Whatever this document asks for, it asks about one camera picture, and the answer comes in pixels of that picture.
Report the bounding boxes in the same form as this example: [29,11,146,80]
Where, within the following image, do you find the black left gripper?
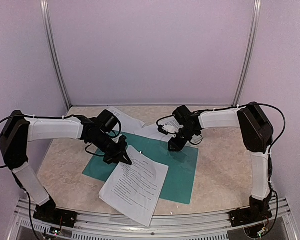
[89,132,132,166]

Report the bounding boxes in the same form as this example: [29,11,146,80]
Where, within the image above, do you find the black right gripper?
[168,126,198,152]

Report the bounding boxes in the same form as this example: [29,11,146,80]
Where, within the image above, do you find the printed paper sheet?
[134,117,181,142]
[107,107,146,134]

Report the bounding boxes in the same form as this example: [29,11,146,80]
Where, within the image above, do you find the paper sheets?
[99,145,169,227]

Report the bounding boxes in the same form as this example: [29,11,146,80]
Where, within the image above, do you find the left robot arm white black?
[0,110,132,223]

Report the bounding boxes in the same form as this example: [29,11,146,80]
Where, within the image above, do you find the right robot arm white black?
[168,102,274,222]

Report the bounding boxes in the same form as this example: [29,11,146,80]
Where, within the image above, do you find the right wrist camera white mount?
[158,124,179,135]

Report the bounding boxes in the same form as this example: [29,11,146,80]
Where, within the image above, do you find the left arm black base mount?
[33,197,78,228]

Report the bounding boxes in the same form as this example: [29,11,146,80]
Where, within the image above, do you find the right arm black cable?
[156,103,287,201]

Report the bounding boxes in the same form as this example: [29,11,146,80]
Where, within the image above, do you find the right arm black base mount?
[229,193,273,227]

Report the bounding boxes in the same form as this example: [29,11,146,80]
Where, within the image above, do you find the front aluminium rail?
[7,197,298,240]

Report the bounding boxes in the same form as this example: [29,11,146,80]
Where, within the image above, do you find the right aluminium frame post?
[232,0,262,107]

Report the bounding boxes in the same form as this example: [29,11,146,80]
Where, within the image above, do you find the aluminium frame post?
[39,0,72,110]
[232,0,262,107]

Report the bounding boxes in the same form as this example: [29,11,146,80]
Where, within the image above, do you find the left aluminium frame post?
[39,0,72,110]

